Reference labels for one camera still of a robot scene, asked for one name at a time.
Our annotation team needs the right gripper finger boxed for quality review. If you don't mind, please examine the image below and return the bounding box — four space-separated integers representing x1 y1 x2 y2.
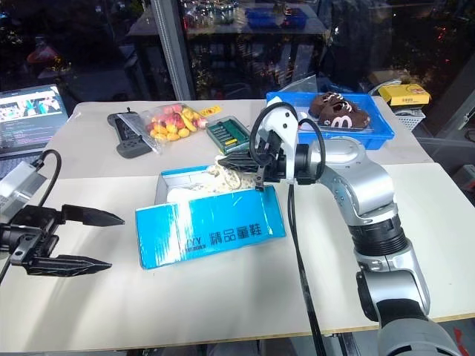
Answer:
216 149 261 168
222 163 261 174

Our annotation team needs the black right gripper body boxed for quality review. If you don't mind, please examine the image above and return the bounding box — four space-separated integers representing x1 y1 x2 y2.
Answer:
254 130 298 191

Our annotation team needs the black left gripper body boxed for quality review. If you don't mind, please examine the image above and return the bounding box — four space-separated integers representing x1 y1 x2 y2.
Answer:
0 205 65 274

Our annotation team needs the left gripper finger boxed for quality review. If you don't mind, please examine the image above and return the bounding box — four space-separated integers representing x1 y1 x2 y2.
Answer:
61 203 125 227
27 254 114 277

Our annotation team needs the blue cardboard shoebox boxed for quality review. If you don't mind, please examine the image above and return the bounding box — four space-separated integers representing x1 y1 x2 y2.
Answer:
134 165 287 272

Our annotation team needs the open laptop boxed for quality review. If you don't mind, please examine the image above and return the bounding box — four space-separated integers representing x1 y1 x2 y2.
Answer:
0 84 71 161

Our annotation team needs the green screwdriver bit set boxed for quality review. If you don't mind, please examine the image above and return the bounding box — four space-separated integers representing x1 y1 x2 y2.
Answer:
205 115 254 156

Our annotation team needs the brown plush slipper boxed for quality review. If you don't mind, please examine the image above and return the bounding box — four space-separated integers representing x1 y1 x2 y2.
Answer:
309 92 353 119
323 106 373 131

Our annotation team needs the zip bag of toy fruits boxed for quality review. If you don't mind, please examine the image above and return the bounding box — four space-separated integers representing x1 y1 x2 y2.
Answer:
119 102 209 156

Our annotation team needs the black game controller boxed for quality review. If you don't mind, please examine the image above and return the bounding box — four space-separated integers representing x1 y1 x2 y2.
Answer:
107 108 154 160

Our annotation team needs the clear plastic bag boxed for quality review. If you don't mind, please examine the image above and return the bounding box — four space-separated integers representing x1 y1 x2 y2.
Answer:
281 73 321 98

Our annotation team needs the blue plastic bin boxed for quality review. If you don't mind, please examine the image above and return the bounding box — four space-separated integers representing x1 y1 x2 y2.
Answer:
266 91 396 151

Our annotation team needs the white plastic basket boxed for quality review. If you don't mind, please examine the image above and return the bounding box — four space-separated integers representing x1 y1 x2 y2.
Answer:
392 105 427 131

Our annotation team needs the yellow cardboard box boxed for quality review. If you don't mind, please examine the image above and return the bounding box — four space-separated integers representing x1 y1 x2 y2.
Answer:
377 82 433 108

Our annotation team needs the blue storage crate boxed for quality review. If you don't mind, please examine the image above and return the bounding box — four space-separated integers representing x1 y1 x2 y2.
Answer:
243 6 309 30

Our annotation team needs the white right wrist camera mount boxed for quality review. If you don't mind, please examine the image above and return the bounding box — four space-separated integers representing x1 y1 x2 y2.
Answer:
259 105 300 156

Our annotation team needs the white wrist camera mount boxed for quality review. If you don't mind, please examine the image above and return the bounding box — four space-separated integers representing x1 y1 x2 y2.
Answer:
259 105 300 156
0 160 48 220

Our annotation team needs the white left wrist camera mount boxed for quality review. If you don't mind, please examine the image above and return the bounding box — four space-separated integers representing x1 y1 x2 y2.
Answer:
0 160 48 220

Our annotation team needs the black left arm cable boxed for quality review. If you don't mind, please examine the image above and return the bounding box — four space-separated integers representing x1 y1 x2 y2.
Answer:
33 148 63 214

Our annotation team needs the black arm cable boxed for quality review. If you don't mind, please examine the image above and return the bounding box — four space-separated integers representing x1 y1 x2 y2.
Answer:
33 148 63 214
249 102 327 356

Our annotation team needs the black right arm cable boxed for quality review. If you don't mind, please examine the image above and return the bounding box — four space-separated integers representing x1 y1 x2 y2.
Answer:
249 102 327 356

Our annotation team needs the grey window frame post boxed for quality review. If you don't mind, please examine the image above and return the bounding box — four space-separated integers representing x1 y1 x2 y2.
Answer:
149 0 197 102

